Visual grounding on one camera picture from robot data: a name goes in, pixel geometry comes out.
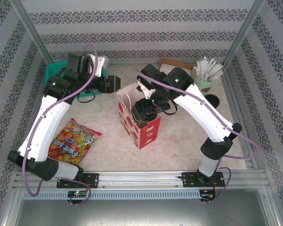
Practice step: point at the single green paper cup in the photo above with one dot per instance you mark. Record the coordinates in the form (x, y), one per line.
(140, 122)

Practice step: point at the brown cardboard napkin box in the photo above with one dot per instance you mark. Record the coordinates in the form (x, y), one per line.
(184, 65)

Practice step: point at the white red-printed paper gift bag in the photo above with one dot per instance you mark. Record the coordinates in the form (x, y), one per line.
(146, 136)

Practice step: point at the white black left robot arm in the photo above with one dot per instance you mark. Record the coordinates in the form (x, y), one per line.
(47, 127)

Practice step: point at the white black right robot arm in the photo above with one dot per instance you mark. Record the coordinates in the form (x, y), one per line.
(207, 113)

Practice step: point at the teal plastic basket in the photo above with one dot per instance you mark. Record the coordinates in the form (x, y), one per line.
(53, 70)

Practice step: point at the white napkin stack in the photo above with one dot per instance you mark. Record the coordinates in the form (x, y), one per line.
(167, 67)

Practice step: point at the mint green holder cup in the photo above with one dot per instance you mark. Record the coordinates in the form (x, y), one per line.
(204, 86)

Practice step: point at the black plastic cup lid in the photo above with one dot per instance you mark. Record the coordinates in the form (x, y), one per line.
(214, 101)

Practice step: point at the white paper-wrapped straws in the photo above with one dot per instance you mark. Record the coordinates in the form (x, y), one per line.
(208, 70)

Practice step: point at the colourful fruit candy bag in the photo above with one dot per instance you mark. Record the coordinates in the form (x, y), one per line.
(75, 141)

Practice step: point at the small circuit board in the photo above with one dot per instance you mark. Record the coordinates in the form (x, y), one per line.
(76, 193)
(206, 196)

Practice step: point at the aluminium frame post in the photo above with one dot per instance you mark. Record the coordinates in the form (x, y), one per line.
(244, 30)
(31, 30)

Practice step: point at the aluminium mounting rail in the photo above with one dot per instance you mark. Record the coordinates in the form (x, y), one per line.
(139, 179)

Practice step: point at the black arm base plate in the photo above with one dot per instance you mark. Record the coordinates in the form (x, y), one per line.
(189, 180)
(92, 180)

